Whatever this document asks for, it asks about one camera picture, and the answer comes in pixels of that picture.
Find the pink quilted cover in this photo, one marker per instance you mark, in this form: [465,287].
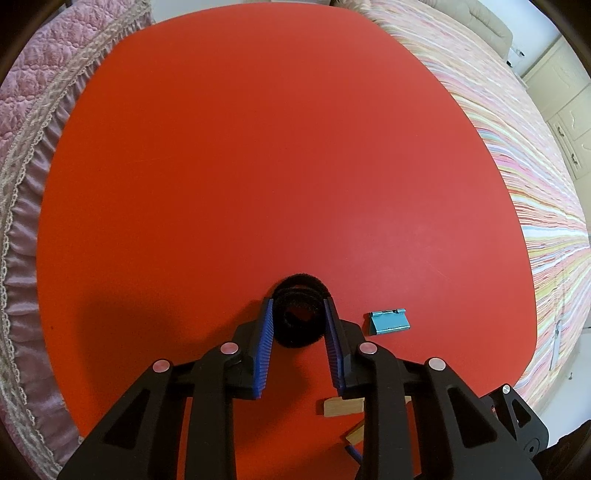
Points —
[32,115]

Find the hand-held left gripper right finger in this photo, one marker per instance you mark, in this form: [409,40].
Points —
[333,350]

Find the small blue hinged clip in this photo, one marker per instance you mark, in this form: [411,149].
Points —
[388,322]

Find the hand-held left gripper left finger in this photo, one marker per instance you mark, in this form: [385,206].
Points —
[263,350]

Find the beige padded headboard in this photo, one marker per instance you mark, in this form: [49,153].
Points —
[489,21]

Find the white wall socket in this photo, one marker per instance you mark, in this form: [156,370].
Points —
[515,54]

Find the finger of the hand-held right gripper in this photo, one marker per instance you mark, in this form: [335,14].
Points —
[354,454]
[526,429]

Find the cream wardrobe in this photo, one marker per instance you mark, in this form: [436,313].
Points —
[568,106]

